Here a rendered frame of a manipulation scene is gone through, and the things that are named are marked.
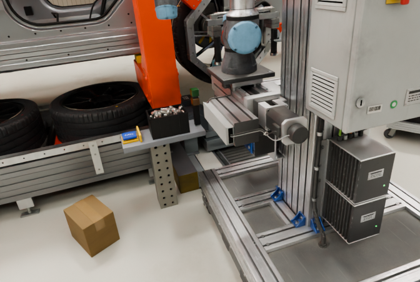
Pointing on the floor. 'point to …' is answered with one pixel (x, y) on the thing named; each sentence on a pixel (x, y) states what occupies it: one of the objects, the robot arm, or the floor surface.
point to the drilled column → (164, 176)
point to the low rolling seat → (413, 125)
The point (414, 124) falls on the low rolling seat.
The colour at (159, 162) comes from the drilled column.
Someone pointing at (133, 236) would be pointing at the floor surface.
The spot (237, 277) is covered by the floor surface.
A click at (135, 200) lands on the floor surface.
